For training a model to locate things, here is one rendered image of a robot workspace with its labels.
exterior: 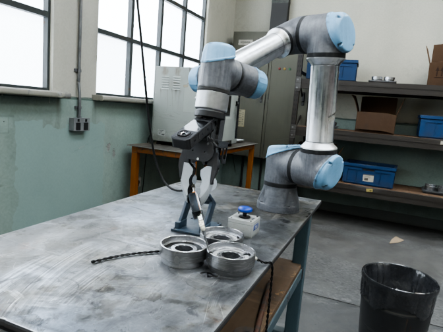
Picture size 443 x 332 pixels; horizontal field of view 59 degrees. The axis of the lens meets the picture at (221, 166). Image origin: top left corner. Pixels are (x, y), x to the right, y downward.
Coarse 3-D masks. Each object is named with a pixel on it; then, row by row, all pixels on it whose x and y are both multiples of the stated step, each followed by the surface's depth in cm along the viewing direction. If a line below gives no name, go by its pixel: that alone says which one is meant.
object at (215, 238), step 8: (200, 232) 93; (208, 232) 97; (216, 232) 98; (224, 232) 98; (232, 232) 98; (240, 232) 96; (208, 240) 90; (216, 240) 89; (224, 240) 89; (232, 240) 89; (240, 240) 91
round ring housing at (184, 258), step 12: (168, 240) 88; (180, 240) 90; (192, 240) 90; (204, 240) 87; (168, 252) 81; (180, 252) 80; (192, 252) 80; (204, 252) 83; (168, 264) 82; (180, 264) 81; (192, 264) 82
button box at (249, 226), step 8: (232, 216) 107; (240, 216) 107; (248, 216) 107; (256, 216) 109; (232, 224) 105; (240, 224) 105; (248, 224) 104; (256, 224) 107; (248, 232) 104; (256, 232) 108
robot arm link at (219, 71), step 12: (204, 48) 88; (216, 48) 86; (228, 48) 86; (204, 60) 86; (216, 60) 85; (228, 60) 86; (204, 72) 86; (216, 72) 86; (228, 72) 87; (240, 72) 90; (204, 84) 86; (216, 84) 86; (228, 84) 87
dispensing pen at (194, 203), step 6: (192, 186) 90; (192, 192) 87; (192, 198) 86; (192, 204) 86; (192, 210) 85; (198, 210) 85; (198, 216) 86; (198, 222) 85; (204, 228) 85; (204, 234) 84
